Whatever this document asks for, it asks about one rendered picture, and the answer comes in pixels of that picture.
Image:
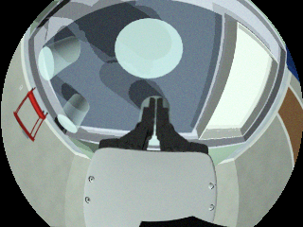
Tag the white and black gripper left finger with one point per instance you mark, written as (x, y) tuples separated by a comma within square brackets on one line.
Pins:
[(137, 137)]

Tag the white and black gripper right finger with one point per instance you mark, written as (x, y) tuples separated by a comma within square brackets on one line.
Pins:
[(172, 140)]

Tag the clear glass jar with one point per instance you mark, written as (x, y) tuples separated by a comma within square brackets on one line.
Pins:
[(148, 48), (55, 57), (145, 103), (73, 112)]

